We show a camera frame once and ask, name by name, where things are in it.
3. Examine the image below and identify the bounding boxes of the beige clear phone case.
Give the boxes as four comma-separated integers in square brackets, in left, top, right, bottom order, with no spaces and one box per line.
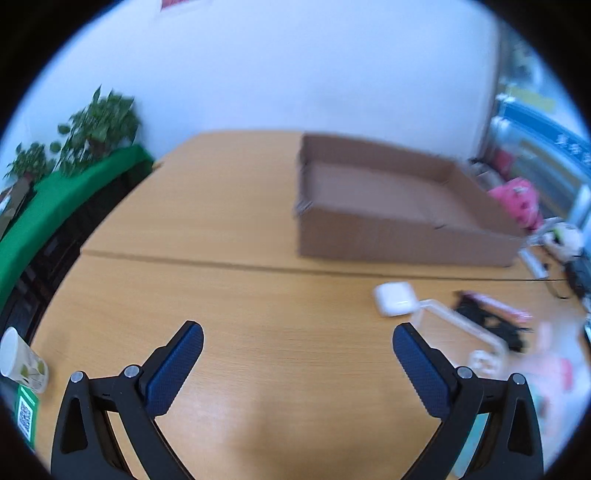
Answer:
[411,299,509,380]

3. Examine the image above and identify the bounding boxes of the black sunglasses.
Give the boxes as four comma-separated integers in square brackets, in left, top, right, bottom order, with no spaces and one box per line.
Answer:
[455,291,530,353]

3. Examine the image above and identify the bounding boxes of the pink pen with charm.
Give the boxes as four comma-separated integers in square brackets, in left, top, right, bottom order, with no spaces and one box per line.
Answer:
[459,290,533,325]

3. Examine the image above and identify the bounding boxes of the white earbuds case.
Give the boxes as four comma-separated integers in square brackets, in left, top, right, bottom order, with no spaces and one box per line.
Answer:
[373,282,420,317]

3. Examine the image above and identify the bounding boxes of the green QR code card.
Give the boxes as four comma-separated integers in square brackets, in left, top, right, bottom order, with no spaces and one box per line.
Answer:
[15,385,39,450]

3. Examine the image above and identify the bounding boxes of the paper cup with leaves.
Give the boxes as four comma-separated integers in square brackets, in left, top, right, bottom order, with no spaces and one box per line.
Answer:
[0,327,49,394]

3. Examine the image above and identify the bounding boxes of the white phone stand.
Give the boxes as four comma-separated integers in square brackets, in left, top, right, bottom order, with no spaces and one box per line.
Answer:
[519,231,563,280]

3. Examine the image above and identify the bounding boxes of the white panda plush toy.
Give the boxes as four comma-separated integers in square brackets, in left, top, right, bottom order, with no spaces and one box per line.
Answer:
[542,222,584,263]

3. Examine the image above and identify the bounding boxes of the magenta bear plush toy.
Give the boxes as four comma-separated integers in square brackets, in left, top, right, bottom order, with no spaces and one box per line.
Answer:
[488,177,543,232]

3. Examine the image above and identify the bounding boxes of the green cloth covered bench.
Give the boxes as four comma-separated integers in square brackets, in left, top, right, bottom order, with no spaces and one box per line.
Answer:
[1,145,154,303]

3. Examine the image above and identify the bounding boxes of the small cardboard box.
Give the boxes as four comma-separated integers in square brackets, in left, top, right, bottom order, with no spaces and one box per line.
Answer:
[0,176,35,238]

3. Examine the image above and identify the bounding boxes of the small potted green plant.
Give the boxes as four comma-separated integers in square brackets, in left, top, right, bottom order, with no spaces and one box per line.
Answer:
[4,142,55,182]

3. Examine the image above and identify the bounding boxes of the brown cardboard tray box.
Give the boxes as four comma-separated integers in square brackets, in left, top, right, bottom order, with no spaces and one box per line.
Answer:
[294,133,527,267]

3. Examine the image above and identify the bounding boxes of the large potted green plant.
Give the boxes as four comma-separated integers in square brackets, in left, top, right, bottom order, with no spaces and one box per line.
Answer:
[50,87,141,176]

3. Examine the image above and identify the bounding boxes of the red wall notice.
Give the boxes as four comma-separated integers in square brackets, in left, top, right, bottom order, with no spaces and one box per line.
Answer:
[159,0,211,12]

